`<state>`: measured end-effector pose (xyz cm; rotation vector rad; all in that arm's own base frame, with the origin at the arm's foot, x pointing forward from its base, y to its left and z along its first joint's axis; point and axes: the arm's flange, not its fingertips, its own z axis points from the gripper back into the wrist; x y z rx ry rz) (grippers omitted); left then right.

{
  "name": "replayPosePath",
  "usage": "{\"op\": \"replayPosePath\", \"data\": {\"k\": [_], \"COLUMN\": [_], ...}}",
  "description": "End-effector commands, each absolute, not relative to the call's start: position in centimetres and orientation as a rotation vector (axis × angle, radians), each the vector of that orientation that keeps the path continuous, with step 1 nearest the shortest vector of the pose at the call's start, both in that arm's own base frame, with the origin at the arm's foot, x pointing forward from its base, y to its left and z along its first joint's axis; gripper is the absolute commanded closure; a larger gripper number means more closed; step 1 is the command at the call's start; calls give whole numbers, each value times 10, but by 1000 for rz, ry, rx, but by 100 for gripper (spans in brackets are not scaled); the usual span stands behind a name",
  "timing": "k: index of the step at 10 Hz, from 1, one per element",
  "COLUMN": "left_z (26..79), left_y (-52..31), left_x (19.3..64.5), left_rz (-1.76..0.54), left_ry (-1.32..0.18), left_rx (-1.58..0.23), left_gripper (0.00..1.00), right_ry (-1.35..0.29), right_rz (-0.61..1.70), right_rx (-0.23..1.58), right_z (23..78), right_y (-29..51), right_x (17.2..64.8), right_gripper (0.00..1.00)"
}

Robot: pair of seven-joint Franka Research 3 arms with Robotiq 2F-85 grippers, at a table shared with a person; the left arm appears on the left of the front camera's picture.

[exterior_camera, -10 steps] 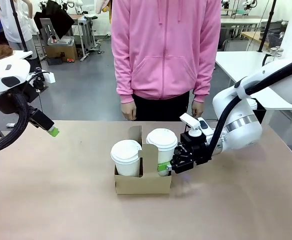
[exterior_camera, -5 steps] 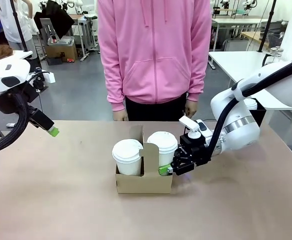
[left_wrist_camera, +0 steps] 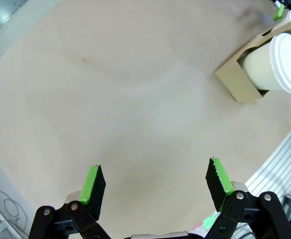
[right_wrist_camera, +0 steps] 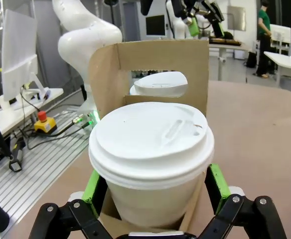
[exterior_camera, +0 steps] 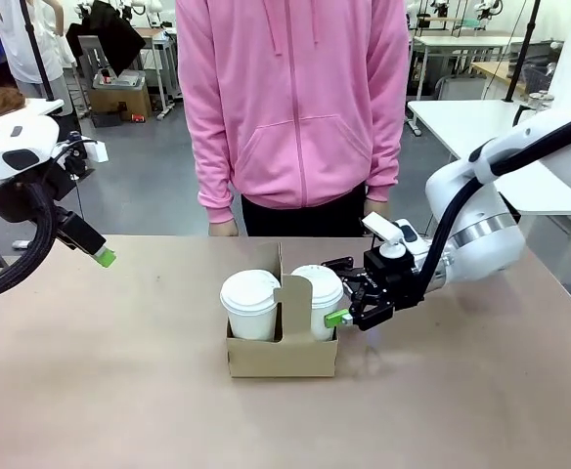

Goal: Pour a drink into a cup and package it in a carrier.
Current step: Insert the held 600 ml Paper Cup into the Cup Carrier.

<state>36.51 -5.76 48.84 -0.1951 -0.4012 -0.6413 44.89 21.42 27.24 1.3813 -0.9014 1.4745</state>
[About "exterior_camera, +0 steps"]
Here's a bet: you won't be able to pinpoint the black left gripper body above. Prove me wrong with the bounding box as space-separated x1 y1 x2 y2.
0 168 74 222

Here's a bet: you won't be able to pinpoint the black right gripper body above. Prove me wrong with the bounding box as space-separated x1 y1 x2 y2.
363 246 424 312

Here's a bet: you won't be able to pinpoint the white plastic cup lid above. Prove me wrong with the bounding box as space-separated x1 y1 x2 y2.
290 264 345 311
219 269 282 315

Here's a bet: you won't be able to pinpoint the brown cardboard cup carrier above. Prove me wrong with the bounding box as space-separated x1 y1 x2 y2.
225 240 340 380

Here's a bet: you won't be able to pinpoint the person's left forearm pink sleeve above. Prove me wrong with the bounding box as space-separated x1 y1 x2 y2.
365 111 407 203

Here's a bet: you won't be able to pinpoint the person's right forearm pink sleeve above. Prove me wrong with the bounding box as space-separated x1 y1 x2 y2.
189 121 242 227

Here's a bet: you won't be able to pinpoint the black trousers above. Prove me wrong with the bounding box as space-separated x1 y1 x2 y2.
240 183 368 238

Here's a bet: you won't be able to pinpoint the white side table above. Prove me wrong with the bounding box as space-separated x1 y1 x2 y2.
21 97 66 119

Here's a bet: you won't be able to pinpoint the brown furry bundle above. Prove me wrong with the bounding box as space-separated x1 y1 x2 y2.
0 87 26 113

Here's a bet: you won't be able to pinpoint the small black floor box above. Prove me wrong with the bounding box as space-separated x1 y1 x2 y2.
92 111 121 130

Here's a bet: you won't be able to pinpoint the black stand pole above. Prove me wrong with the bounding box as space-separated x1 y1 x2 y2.
20 0 66 116
504 0 542 104

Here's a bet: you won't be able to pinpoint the large cardboard box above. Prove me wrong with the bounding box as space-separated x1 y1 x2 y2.
89 86 154 121

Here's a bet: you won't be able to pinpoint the bystander in white shirt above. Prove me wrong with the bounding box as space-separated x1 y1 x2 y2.
0 0 87 146

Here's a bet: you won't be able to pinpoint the grey plastic bin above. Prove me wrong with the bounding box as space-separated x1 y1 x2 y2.
92 67 148 92

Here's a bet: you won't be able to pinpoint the large white table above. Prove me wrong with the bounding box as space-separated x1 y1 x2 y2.
406 100 571 217

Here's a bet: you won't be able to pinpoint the pink hoodie torso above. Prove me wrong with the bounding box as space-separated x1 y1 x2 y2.
175 0 411 227

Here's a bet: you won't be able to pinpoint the black hanging cloth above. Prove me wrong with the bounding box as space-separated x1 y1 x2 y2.
65 0 148 79

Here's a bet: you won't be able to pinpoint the white background workbench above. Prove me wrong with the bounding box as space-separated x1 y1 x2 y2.
133 26 184 121

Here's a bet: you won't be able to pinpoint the wooden top table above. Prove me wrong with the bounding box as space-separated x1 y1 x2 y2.
469 61 529 97

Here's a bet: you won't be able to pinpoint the long white background table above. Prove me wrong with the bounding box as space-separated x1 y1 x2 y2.
410 31 527 118

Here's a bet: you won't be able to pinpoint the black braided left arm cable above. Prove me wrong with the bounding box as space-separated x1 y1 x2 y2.
0 181 56 302

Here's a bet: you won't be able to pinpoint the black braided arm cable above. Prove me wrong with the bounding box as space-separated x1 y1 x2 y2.
0 181 56 302
410 109 571 307

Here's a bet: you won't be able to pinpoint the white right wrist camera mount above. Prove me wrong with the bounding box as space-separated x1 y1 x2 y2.
361 212 419 258

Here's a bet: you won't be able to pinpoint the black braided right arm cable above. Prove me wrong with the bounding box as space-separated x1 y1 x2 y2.
410 109 571 307

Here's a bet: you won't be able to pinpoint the wire mesh basket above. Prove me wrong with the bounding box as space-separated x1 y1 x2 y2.
522 65 558 95

